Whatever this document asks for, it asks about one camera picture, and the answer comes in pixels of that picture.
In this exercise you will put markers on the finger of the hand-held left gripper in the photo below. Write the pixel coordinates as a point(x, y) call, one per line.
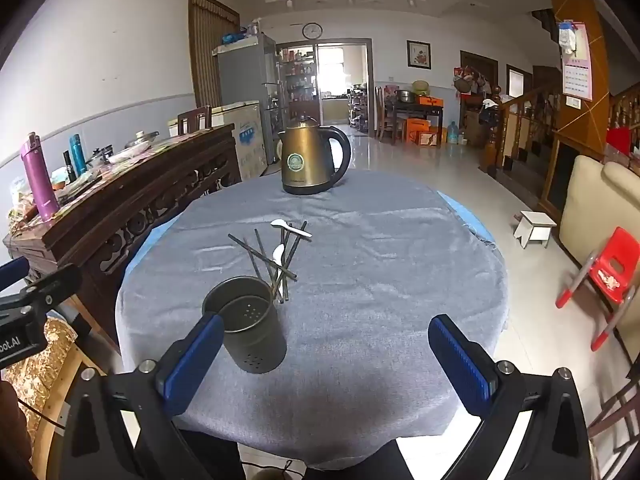
point(11, 274)
point(50, 285)

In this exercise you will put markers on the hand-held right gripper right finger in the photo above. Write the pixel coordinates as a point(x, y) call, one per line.
point(462, 370)

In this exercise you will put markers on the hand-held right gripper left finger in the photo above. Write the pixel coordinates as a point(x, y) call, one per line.
point(192, 360)

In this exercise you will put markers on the metal perforated utensil holder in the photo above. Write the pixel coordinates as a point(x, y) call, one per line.
point(260, 340)

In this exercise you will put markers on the white plastic spoon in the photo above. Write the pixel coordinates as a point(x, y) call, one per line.
point(278, 251)
point(278, 222)

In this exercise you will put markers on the golden patterned chair cushion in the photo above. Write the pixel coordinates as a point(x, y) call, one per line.
point(47, 355)

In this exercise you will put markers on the clear plastic bag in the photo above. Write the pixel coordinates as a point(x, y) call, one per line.
point(21, 200)

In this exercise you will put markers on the purple thermos bottle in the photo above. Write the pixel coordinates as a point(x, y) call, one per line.
point(40, 180)

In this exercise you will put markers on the carved dark wooden sideboard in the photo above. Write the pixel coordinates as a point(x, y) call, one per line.
point(125, 220)

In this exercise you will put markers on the black bottle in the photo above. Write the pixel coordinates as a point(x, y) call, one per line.
point(69, 167)

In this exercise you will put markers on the grey tablecloth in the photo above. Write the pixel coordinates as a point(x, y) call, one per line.
point(375, 285)

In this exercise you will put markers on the blue thermos bottle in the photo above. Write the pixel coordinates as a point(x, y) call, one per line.
point(77, 155)

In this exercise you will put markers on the small dark pot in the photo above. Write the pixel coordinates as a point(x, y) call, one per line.
point(100, 156)

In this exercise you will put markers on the person's dark clothing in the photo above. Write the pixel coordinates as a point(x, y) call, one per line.
point(320, 460)

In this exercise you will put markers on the small white stool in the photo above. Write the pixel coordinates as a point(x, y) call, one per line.
point(537, 222)

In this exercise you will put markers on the pot with glass lid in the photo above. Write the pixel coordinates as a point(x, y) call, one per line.
point(141, 140)

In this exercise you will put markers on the red plastic child chair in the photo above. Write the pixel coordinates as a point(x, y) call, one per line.
point(615, 265)

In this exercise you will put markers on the beige sofa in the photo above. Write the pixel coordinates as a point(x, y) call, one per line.
point(585, 200)

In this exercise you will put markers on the gold electric kettle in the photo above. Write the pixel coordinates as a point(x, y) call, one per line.
point(300, 160)

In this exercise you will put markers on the white chest freezer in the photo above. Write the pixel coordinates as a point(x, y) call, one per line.
point(250, 140)

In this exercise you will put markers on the blue water jug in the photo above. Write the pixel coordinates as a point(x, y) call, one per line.
point(452, 134)

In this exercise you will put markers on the wooden staircase railing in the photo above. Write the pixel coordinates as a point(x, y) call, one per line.
point(520, 110)

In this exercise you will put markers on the wooden dining chair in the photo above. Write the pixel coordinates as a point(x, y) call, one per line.
point(384, 115)

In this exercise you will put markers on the dark wooden side table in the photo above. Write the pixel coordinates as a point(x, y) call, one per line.
point(400, 110)

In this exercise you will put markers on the red bag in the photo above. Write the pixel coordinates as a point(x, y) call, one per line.
point(618, 137)

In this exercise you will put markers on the metal basin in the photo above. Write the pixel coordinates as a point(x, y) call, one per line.
point(405, 96)

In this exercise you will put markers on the grey refrigerator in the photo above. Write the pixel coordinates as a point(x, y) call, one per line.
point(240, 75)

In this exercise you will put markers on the brown door curtain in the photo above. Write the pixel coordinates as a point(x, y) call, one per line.
point(210, 50)

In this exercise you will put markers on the yellow green basket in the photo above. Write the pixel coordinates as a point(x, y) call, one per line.
point(421, 87)

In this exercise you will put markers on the glass display cabinet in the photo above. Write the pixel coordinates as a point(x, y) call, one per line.
point(297, 80)

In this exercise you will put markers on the dark wooden chair frame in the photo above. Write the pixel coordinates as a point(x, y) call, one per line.
point(615, 410)

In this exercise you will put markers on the wall calendar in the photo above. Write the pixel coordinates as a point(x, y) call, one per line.
point(578, 75)

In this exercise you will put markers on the framed wall picture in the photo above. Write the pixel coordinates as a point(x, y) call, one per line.
point(418, 54)

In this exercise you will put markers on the round wall clock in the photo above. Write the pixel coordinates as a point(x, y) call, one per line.
point(312, 30)

